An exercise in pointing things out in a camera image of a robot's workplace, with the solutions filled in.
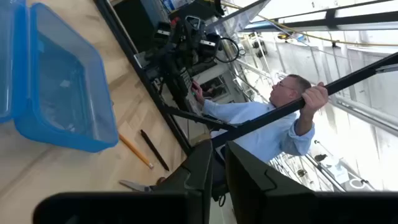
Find person's hand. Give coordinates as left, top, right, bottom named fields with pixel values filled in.
left=191, top=80, right=206, bottom=106
left=300, top=82, right=330, bottom=121

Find grey desk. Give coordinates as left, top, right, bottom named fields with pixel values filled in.
left=205, top=0, right=272, bottom=35

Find orange pencil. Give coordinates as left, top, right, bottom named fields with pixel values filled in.
left=119, top=133, right=154, bottom=170

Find person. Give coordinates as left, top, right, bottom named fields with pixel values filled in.
left=191, top=73, right=330, bottom=190

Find blue plastic supply box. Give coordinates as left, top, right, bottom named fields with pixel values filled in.
left=0, top=0, right=119, bottom=153

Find black pen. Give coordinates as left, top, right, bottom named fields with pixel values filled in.
left=139, top=129, right=170, bottom=172

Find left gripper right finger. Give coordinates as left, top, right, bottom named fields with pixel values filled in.
left=225, top=141, right=398, bottom=224

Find black aluminium table frame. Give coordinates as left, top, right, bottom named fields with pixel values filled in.
left=93, top=0, right=398, bottom=156

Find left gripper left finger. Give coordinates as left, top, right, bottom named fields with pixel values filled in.
left=32, top=139, right=214, bottom=224

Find red-handled scissors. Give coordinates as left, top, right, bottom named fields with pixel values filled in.
left=119, top=176, right=167, bottom=193

